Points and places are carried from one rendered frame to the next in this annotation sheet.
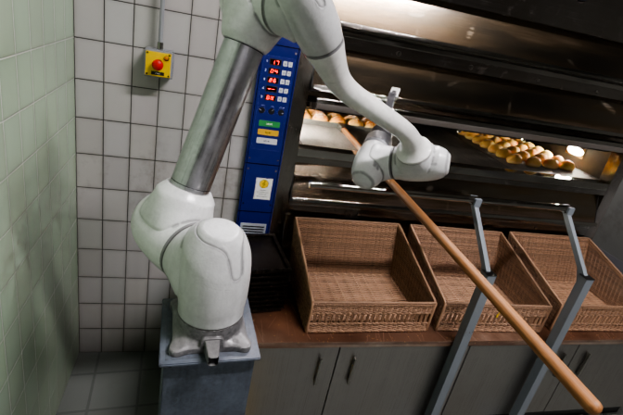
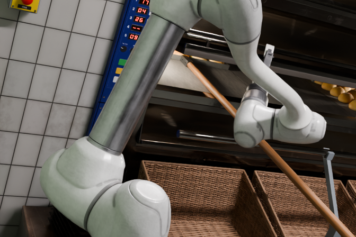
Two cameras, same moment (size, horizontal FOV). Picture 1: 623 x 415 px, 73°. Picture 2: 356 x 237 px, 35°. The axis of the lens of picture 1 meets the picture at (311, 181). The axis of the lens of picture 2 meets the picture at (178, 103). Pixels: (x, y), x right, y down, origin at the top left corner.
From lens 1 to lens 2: 0.62 m
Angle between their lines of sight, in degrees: 11
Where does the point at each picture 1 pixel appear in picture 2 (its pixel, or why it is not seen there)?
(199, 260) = (137, 219)
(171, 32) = not seen: outside the picture
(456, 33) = not seen: outside the picture
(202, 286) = not seen: outside the picture
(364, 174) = (248, 135)
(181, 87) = (41, 20)
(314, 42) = (242, 33)
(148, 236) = (71, 193)
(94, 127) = not seen: outside the picture
